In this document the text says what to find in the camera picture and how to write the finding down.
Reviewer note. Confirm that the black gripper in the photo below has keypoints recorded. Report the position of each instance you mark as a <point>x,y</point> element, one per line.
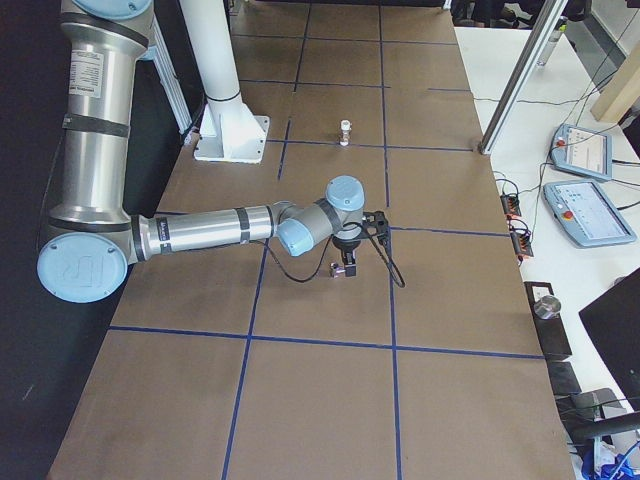
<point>346,245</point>

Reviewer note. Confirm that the chrome brass angle valve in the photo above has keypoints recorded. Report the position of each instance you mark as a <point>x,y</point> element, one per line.
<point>336,270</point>

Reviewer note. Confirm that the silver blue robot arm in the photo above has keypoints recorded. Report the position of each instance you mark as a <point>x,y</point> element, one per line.
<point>106,219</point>

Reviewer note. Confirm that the small white pipe fitting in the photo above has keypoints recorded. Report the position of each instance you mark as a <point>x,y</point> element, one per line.
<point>345,132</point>

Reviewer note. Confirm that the orange black connector strip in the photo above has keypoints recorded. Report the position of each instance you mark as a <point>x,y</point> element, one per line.
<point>520,233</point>

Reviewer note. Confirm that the white mounting pole with base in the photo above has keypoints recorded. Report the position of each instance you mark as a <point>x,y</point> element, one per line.
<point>229,131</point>

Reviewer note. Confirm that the black block under weight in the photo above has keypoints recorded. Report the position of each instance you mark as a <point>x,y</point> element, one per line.
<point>551,333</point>

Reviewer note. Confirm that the silver cylinder weight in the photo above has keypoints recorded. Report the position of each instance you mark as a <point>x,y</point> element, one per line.
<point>547,307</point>

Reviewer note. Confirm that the near blue teach pendant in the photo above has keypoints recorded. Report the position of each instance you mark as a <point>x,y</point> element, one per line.
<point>586,214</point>

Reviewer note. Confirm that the blue teach pendant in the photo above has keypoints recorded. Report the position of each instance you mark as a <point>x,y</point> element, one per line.
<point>582,151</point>
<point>586,214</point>

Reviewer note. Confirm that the far blue teach pendant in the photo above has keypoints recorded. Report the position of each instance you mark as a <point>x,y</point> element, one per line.
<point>582,151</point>

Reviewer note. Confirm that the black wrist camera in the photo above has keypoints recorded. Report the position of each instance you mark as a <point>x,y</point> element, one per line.
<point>377,226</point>

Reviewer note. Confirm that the aluminium frame post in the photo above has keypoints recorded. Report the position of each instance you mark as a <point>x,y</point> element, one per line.
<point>536,52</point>

